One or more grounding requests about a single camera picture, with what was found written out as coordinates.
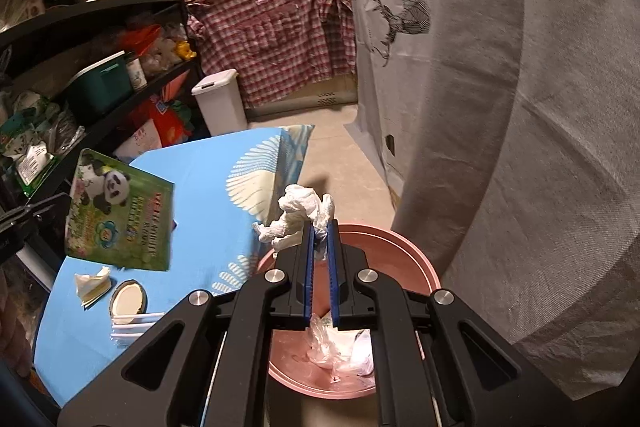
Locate white deer-print curtain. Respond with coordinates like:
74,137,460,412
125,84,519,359
343,0,441,212

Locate green storage box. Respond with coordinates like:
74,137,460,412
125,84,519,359
65,51,135,118

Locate round dark-rimmed lid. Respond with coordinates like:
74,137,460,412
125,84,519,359
109,279,149,319

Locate blue leaf-print tablecloth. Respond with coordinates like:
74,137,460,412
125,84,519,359
32,124,316,408

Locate white labelled cup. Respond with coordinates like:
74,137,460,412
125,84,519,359
125,57,148,92

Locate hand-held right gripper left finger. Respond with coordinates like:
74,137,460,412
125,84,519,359
57,222,317,427

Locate black shelf rack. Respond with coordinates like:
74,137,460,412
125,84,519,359
0,0,211,218

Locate pink plastic bin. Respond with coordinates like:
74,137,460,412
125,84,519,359
256,223,442,400

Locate beige vented kickboard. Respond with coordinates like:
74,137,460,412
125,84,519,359
247,74,359,118

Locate red plastic bags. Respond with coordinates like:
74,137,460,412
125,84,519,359
122,24,163,50

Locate red orange bag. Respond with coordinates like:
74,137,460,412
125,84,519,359
145,99,193,142

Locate red plaid shirt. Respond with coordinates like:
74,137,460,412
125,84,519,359
186,0,357,105

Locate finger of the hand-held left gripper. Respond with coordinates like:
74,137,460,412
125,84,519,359
0,193,72,231

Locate white folded paper napkin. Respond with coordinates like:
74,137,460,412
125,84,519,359
74,267,112,308

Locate clear plastic tube package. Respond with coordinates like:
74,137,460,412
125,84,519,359
110,312,166,348

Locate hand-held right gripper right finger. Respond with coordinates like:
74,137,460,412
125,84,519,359
327,221,586,427

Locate grey nonwoven cloth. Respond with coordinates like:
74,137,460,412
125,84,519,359
390,0,636,400

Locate green panda-print packet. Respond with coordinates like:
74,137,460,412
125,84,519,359
65,148,177,271

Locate white red-print box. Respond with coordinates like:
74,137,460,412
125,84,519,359
115,119,161,158

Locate white tissue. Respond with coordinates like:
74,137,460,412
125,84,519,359
252,183,335,258

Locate green white food packet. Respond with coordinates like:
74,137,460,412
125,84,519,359
15,142,56,185

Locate person's left hand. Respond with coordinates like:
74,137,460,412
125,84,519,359
0,267,28,378

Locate white lidded bin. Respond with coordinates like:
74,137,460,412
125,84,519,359
191,68,249,136

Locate clear bag of dark food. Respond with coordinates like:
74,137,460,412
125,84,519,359
47,107,86,152

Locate clear plastic wrap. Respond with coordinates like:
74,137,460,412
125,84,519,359
307,314,351,365

